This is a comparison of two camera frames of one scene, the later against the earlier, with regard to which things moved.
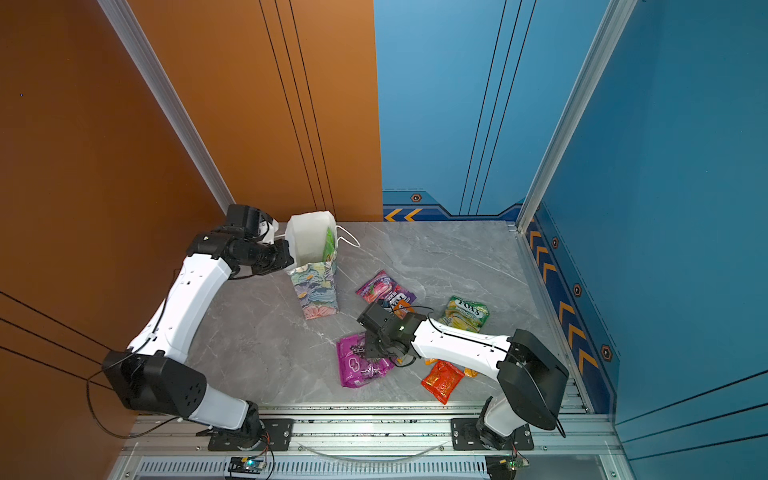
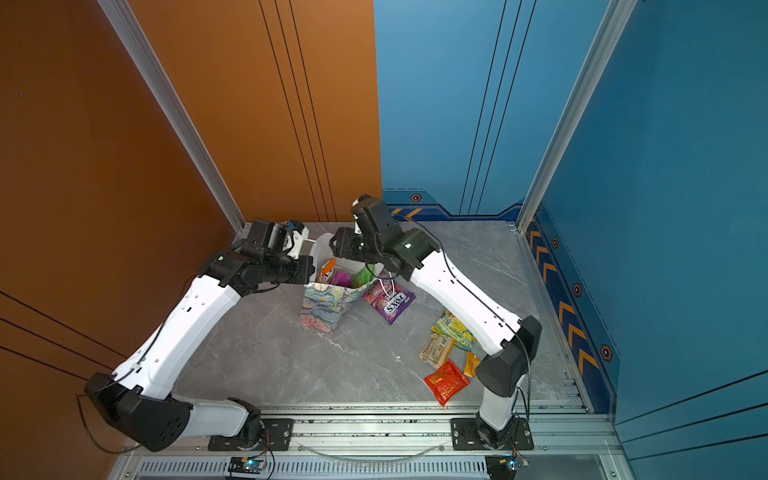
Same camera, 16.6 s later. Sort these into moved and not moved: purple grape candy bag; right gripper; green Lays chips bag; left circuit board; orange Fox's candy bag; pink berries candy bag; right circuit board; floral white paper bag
Moved: green Lays chips bag; orange Fox's candy bag; purple grape candy bag; floral white paper bag; right gripper
Not moved: right circuit board; pink berries candy bag; left circuit board
